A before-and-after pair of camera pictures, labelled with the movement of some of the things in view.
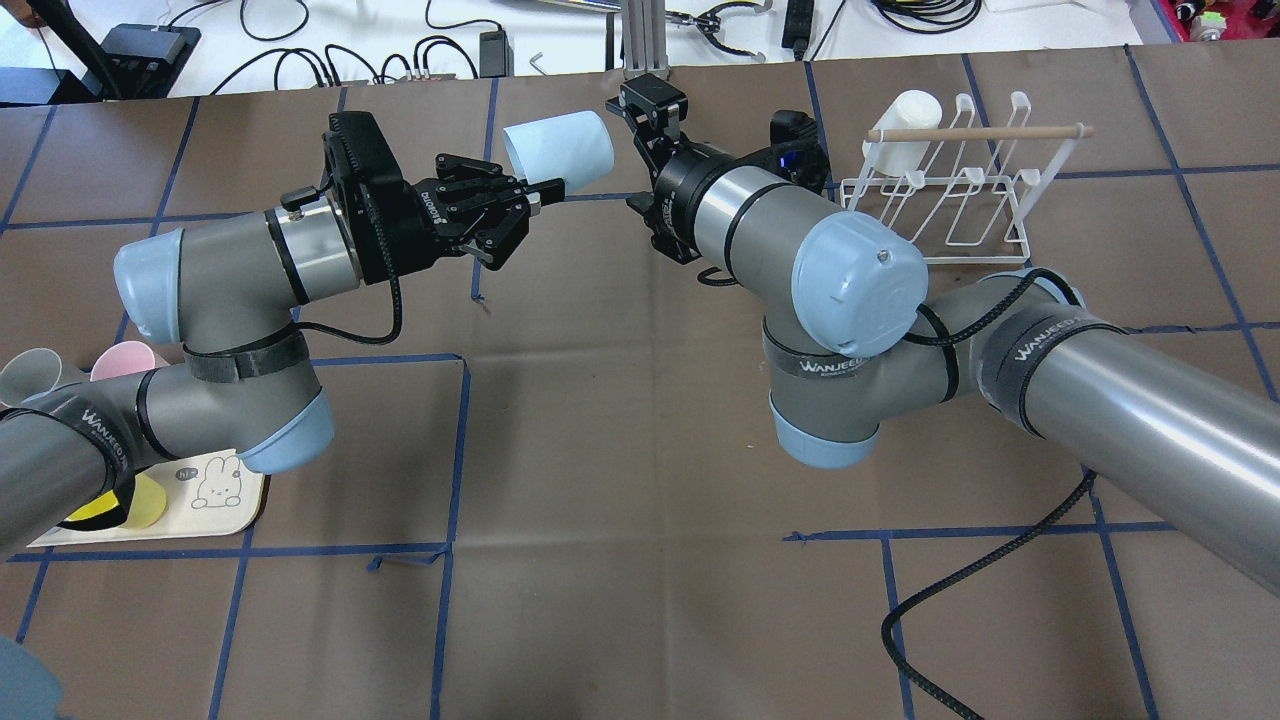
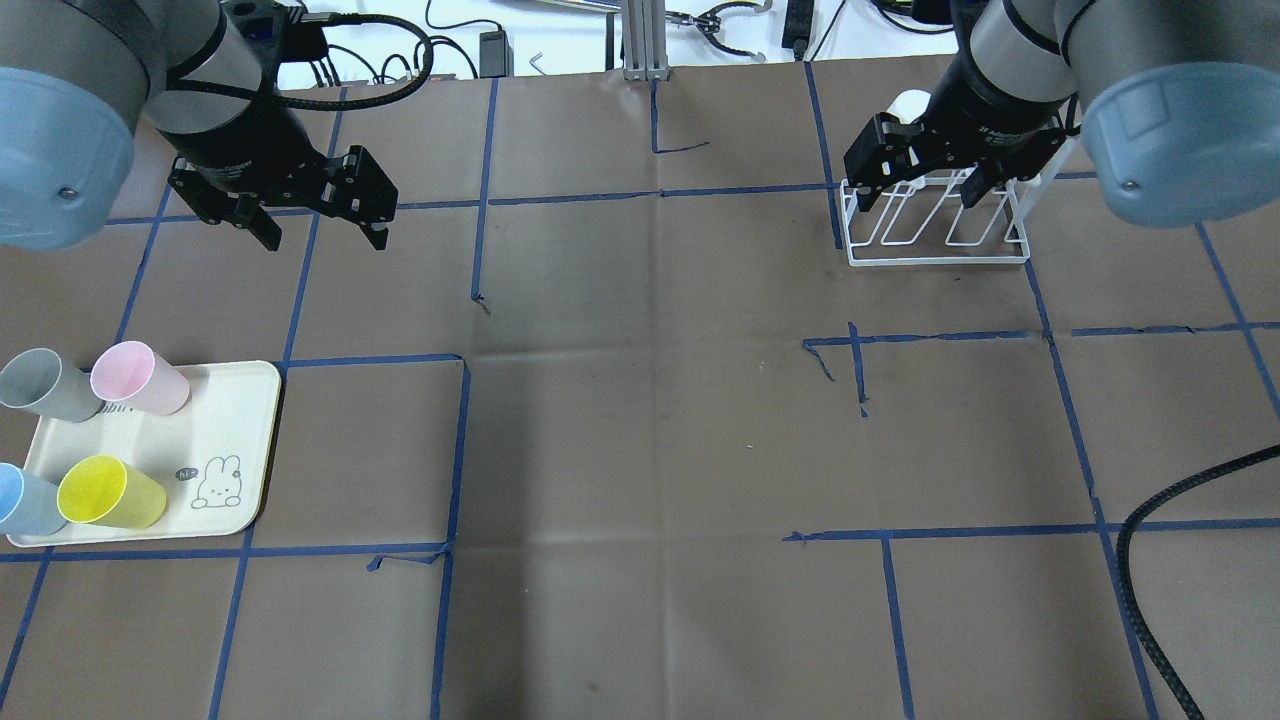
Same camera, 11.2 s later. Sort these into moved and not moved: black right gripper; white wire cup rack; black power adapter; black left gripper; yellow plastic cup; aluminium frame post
Moved: black left gripper; black right gripper
Not moved: white wire cup rack; aluminium frame post; yellow plastic cup; black power adapter
